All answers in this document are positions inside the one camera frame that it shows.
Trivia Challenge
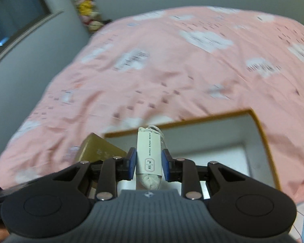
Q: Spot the dark window frame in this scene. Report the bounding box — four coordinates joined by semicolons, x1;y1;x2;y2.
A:
0;0;60;62

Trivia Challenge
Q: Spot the orange white storage box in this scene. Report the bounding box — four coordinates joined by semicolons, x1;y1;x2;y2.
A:
104;108;281;199

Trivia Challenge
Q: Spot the white paper-wrapped sachet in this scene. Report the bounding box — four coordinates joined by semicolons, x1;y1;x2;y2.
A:
136;125;167;190

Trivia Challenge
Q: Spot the hanging plush toy stack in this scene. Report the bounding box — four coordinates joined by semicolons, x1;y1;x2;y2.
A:
71;0;104;33

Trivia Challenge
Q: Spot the gold cardboard box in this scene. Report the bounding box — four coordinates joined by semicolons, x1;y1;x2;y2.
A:
76;133;127;162

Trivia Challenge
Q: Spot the pink cloud-print bedspread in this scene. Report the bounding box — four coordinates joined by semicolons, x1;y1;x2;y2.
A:
0;7;304;202

